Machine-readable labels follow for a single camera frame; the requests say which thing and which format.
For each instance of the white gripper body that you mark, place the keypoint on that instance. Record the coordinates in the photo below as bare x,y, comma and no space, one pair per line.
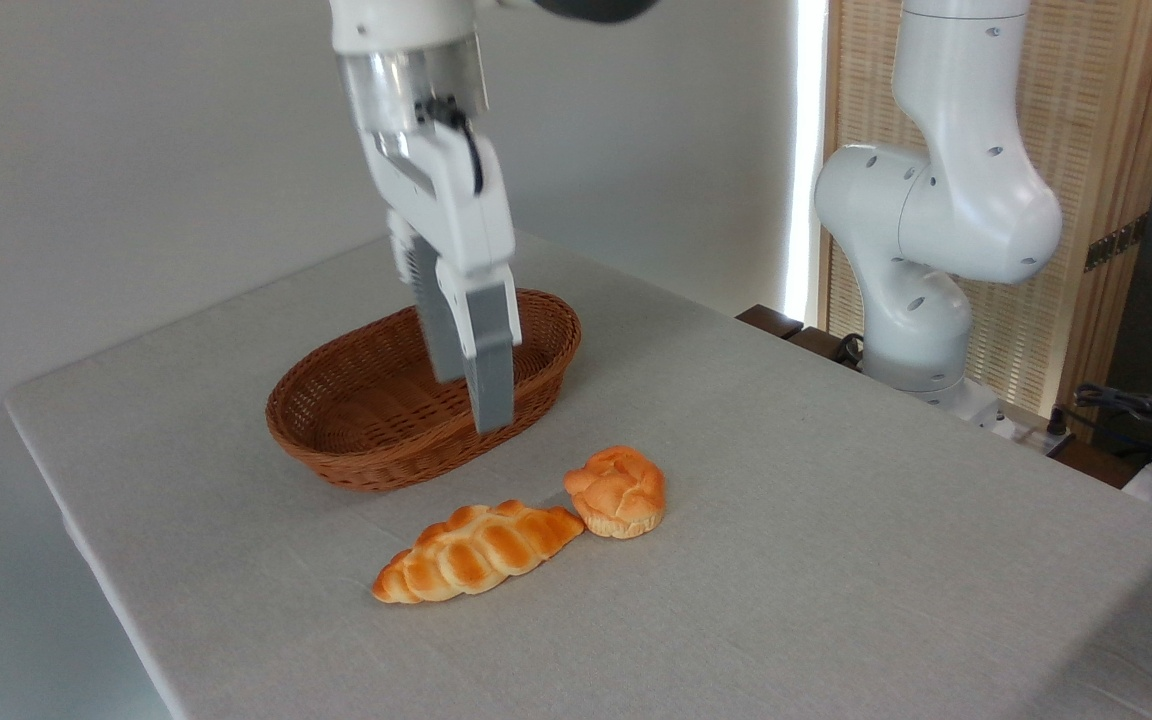
456,210

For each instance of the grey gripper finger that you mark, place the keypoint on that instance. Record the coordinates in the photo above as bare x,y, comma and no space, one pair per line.
491,350
431,320

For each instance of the round flower-shaped bread bun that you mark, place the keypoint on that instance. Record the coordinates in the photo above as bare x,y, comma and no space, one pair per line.
616,495

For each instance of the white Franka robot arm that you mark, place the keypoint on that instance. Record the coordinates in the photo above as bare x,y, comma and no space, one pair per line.
936,220

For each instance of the long braided bread loaf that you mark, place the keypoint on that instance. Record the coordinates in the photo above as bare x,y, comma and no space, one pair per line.
481,550

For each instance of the brown oval wicker basket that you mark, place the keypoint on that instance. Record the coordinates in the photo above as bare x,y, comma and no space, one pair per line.
356,420

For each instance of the grey tablecloth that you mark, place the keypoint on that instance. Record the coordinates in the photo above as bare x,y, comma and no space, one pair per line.
786,560

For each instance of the white power strip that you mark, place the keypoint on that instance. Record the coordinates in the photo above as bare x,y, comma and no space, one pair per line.
1031,435

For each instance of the black screen hinge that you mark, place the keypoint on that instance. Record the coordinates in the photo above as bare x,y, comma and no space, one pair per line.
1114,243

